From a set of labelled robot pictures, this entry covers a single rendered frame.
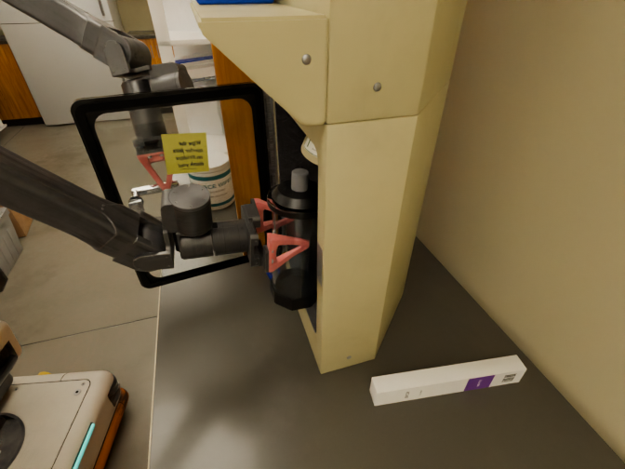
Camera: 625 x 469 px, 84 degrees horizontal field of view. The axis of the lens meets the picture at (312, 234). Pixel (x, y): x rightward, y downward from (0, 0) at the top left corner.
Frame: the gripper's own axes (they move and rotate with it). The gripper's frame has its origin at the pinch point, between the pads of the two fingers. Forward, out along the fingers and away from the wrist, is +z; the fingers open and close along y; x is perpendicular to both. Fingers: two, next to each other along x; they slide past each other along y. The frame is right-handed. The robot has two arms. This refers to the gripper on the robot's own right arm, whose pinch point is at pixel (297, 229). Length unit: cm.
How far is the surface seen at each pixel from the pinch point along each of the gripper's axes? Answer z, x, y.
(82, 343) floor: -83, 125, 95
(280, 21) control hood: -7.4, -32.6, -14.4
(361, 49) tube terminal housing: 0.7, -30.7, -14.5
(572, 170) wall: 42.0, -14.6, -12.9
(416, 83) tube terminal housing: 7.7, -27.8, -14.5
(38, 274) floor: -120, 128, 162
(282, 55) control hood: -7.1, -29.9, -14.4
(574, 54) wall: 41, -30, -5
